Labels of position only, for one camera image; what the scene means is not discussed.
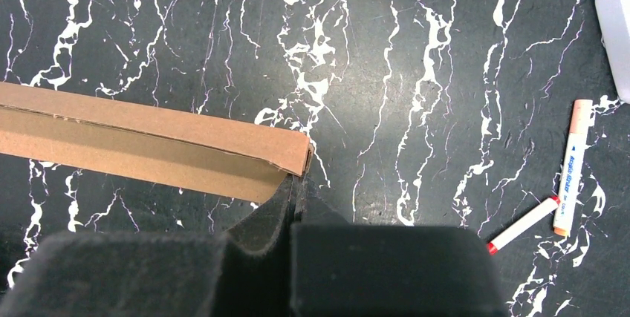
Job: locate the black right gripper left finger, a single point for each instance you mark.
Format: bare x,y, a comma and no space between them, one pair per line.
242,271

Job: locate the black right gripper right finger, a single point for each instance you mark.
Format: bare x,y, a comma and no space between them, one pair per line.
338,268

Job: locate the brown cardboard box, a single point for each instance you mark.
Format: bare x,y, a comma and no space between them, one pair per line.
191,151

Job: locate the red capped white marker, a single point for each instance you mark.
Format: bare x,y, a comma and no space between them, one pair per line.
522,224

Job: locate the orange capped white marker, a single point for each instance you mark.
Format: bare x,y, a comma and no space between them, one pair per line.
572,167

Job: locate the white plastic clip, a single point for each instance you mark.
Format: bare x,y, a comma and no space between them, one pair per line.
613,18

